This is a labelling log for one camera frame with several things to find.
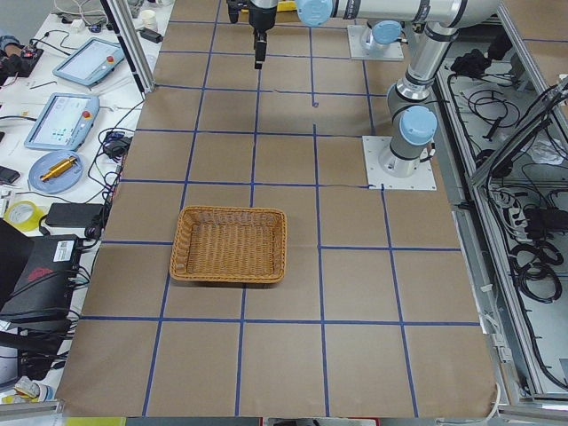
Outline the brass cylinder tool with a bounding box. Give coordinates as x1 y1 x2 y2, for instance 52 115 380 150
40 156 78 182

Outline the teach pendant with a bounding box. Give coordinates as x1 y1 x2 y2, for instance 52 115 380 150
52 37 125 87
24 92 99 151

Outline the blue plate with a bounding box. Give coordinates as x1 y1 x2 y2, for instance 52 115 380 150
28 150 83 194

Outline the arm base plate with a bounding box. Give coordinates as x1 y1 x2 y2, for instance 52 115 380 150
362 136 437 191
347 22 404 62

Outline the yellow tape roll on desk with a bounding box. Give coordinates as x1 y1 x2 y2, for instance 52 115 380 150
4 201 44 233

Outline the aluminium frame post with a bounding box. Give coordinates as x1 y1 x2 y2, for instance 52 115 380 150
100 0 155 94

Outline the white paper cup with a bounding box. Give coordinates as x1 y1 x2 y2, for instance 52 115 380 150
139 9 158 31

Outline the black power adapter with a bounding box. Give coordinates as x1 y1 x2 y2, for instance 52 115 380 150
45 203 103 228

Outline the black computer box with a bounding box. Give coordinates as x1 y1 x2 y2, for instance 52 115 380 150
1 220 83 337

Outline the brown wicker basket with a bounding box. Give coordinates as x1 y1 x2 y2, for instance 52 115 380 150
170 206 288 284

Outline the far teach pendant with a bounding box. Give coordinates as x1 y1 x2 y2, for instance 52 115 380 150
52 37 125 87

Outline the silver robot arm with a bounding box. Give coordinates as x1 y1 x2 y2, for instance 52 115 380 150
361 20 402 53
296 0 501 178

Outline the near teach pendant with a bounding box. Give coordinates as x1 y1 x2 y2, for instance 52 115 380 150
24 92 99 151

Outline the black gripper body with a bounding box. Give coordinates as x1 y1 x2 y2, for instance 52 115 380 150
226 0 278 32

